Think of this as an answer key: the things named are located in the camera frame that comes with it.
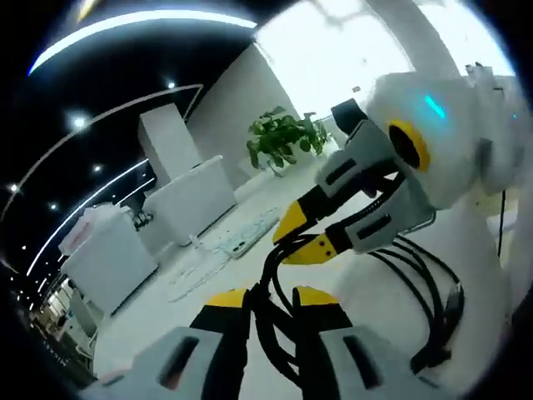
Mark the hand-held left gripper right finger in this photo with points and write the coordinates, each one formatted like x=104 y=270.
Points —
x=362 y=366

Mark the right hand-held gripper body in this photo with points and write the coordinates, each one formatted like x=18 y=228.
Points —
x=454 y=137

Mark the white plug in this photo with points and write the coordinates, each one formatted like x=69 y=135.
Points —
x=195 y=243

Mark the white power strip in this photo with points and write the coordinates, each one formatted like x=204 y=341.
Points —
x=252 y=233

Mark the empty white storage bin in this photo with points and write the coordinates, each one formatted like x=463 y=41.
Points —
x=191 y=204

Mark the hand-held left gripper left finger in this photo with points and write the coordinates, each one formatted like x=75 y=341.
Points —
x=187 y=362

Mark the white storage bin with bags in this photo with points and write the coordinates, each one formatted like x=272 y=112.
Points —
x=112 y=266

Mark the pile of clear plastic bags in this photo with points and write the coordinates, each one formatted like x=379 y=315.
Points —
x=89 y=227

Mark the long ceiling light strip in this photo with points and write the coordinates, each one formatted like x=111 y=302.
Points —
x=125 y=25

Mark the white pillar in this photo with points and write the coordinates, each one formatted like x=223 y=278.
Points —
x=166 y=137

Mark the green potted plant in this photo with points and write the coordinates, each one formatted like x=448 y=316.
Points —
x=283 y=133

